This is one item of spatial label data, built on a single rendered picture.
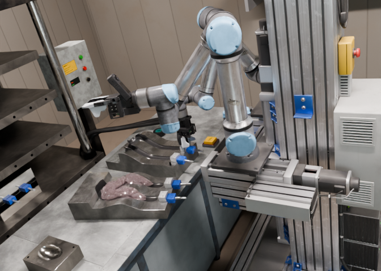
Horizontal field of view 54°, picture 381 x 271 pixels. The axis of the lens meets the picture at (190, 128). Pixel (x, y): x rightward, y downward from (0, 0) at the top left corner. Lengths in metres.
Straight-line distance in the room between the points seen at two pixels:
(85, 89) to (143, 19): 2.13
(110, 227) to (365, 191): 1.16
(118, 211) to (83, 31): 3.45
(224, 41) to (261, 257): 1.45
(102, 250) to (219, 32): 1.08
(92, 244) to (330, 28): 1.36
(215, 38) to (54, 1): 3.64
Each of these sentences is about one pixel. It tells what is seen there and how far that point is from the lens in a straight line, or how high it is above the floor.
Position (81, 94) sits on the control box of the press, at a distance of 2.65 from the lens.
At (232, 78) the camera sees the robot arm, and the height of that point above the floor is 1.47.
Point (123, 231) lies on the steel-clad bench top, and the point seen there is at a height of 0.80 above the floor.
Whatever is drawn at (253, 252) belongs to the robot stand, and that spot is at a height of 0.23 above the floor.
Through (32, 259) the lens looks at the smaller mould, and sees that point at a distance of 1.82.
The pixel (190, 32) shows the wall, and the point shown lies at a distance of 4.35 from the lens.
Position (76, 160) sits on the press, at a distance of 2.62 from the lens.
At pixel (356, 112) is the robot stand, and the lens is 1.56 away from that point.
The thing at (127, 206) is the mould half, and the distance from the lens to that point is 1.83.
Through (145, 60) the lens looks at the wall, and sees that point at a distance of 4.82.
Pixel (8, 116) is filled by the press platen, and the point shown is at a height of 1.28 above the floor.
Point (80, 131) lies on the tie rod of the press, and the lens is 2.49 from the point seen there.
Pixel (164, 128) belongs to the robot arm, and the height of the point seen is 1.31.
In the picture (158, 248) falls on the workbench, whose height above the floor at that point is 0.60.
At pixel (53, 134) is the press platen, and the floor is 1.04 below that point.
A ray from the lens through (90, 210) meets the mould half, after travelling 1.94.
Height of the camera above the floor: 1.94
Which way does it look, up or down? 27 degrees down
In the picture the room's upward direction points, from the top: 13 degrees counter-clockwise
